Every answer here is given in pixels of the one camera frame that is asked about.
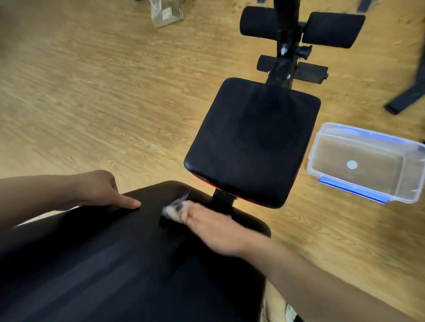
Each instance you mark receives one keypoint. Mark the person's right hand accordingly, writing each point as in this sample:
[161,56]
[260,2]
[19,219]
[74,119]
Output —
[219,232]

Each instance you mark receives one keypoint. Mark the person's left hand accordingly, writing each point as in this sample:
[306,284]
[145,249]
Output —
[96,189]

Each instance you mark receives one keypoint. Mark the person's left thumb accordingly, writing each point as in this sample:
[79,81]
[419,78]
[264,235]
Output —
[128,201]

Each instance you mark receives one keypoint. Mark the person's right fingers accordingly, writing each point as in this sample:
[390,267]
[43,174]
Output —
[192,212]

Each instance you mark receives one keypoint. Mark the small white cleaning cloth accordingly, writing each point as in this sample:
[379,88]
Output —
[172,210]

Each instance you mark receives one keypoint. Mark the person's right forearm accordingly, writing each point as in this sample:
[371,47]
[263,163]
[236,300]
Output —
[318,292]

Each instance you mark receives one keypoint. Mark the person's left forearm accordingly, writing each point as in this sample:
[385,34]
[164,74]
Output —
[36,199]

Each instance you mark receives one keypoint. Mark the black bench seat pad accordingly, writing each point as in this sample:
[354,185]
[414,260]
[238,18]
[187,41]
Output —
[255,139]

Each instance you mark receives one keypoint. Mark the small black foam roller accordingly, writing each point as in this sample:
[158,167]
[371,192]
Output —
[312,73]
[265,63]

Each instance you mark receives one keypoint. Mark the white round sticker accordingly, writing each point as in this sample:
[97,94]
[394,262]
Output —
[352,165]

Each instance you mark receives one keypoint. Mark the clear plastic box blue clips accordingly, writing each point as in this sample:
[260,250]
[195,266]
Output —
[365,166]

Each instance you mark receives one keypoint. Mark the clear glass container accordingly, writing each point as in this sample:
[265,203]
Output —
[166,13]

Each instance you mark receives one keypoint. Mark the black adjustment knob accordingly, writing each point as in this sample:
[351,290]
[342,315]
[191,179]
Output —
[304,52]

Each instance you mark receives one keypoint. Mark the large black foam roller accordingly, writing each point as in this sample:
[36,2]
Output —
[333,30]
[257,22]

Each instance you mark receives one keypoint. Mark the black equipment leg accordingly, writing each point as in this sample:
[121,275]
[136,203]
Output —
[406,96]

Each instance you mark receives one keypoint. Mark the black equipment bar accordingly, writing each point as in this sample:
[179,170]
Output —
[364,5]

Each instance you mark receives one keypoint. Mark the black metal bench frame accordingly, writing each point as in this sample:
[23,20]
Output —
[287,20]

